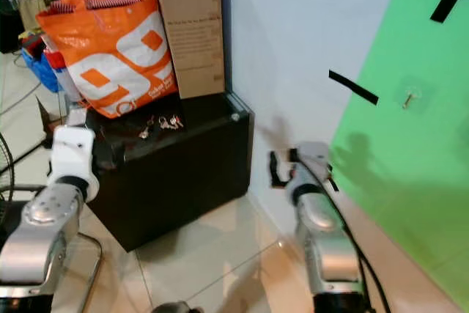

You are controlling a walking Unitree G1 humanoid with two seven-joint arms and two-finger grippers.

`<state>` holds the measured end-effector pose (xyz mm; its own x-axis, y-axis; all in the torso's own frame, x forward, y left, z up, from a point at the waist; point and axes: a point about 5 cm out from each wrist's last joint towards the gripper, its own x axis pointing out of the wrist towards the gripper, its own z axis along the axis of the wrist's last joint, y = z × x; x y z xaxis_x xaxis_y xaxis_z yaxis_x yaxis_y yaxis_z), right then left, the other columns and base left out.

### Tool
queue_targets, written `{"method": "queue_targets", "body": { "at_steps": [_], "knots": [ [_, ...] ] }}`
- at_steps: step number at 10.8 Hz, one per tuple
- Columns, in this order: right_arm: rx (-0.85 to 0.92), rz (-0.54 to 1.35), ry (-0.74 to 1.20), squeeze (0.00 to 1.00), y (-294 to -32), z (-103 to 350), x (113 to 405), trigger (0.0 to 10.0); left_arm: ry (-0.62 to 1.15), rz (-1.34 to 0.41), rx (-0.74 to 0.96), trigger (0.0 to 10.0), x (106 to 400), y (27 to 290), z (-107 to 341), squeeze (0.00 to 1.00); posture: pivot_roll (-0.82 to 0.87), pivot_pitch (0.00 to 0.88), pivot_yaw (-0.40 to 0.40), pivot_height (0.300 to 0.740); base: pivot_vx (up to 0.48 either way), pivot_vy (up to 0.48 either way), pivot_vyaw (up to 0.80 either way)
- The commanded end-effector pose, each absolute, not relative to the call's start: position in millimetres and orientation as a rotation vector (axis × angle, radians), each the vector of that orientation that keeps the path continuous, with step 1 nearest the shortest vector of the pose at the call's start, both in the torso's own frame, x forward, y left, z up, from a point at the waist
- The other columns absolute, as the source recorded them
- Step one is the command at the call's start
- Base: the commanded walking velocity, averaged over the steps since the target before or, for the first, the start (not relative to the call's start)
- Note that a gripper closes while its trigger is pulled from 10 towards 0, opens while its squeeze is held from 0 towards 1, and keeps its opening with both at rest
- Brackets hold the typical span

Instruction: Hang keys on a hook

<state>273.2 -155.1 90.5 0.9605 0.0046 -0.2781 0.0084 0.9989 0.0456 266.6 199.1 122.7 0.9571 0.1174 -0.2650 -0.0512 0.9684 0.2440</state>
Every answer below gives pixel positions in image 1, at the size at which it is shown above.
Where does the black cabinet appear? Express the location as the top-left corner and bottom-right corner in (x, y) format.
(70, 91), (254, 254)

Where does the green wall sheet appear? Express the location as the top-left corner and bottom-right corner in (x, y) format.
(329, 0), (469, 311)

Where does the brown paper bag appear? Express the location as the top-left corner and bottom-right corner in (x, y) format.
(18, 0), (49, 34)

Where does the blue plastic bag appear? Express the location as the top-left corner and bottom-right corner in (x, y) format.
(20, 48), (62, 95)

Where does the orange and white shopping bag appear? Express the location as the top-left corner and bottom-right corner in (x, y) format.
(35, 0), (181, 120)

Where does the bunch of metal keys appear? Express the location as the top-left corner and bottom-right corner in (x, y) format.
(137, 113), (185, 141)

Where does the tall brown cardboard box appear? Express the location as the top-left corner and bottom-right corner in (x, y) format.
(152, 0), (227, 100)

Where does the clear wall hook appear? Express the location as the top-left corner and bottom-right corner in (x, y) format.
(400, 85), (421, 111)

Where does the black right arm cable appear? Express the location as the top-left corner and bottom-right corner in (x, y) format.
(321, 161), (394, 313)

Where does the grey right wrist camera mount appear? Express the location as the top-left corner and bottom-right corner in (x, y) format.
(293, 141), (335, 183)

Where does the short black tape strip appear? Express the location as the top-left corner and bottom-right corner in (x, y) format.
(328, 69), (380, 106)

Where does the small open cardboard box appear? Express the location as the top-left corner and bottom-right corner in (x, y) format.
(35, 96), (71, 138)

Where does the black wire fan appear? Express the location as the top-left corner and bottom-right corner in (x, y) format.
(0, 153), (16, 191)

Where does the dark robot foot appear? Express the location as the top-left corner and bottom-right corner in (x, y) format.
(151, 301), (194, 313)

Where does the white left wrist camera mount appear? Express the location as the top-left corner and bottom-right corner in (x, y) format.
(47, 126), (100, 202)

